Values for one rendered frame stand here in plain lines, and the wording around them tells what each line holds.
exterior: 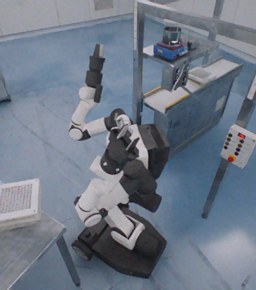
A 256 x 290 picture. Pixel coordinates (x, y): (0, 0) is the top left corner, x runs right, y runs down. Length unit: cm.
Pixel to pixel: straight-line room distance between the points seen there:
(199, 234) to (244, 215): 50
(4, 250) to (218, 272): 161
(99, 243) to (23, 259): 85
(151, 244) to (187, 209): 74
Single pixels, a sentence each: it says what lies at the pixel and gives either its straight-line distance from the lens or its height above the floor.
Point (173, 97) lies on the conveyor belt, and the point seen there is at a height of 85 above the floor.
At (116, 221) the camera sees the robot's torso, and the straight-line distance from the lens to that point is 193.
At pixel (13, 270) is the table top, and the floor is 86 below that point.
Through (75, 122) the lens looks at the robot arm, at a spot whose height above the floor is 120.
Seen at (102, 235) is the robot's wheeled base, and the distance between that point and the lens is 215.
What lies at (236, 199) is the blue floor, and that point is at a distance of 275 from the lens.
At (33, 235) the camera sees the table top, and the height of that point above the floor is 86.
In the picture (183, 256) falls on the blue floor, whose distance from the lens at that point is 230.
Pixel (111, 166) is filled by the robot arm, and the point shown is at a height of 147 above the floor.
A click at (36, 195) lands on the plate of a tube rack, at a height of 94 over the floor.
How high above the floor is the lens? 208
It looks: 43 degrees down
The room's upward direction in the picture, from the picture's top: straight up
